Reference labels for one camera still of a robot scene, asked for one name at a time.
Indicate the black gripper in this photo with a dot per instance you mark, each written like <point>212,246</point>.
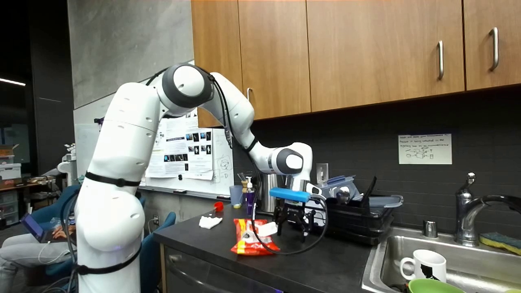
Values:
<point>292,213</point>

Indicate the orange wet wipes packet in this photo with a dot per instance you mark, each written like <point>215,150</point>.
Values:
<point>254,236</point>

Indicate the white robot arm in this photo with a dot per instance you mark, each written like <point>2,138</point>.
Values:
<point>109,218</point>

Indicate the blue plastic lid in rack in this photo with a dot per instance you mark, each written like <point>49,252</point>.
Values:
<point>386,202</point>

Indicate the white patterned mug in rack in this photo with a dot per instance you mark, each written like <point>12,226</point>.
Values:
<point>319,215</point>

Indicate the steel thermos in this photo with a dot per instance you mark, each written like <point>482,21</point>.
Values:
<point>269,181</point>

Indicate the purple bottle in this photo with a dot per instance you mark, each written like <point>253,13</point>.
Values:
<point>248,197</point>

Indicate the blue plastic cup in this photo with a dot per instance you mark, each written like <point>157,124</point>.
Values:
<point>236,195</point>

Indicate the black dish rack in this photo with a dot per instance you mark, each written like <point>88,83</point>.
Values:
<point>357,221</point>

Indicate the small red object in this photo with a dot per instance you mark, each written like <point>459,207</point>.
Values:
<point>218,207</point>

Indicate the white crumpled tissue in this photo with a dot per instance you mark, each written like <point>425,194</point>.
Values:
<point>209,221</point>

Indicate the whiteboard with posters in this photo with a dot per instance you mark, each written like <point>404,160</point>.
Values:
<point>186,156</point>

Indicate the small steel cup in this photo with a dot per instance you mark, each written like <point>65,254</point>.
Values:
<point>430,228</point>

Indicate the white black mug in sink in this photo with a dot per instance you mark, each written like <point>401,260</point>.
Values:
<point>424,264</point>

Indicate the green bowl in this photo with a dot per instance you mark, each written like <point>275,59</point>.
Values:
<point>425,285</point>

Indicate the white paper sign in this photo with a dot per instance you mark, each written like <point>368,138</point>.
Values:
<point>430,148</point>

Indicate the wooden upper cabinets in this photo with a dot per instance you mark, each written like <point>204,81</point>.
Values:
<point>308,55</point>

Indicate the chrome sink faucet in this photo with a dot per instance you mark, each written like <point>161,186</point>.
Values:
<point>468,207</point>

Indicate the stainless steel sink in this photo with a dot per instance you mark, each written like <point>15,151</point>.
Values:
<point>471,269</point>

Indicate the yellow green sponge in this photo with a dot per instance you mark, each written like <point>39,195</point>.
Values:
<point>500,241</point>

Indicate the seated person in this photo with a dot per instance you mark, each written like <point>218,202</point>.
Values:
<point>25,251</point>

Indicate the wall power outlet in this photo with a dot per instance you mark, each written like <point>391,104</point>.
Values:
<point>321,173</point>

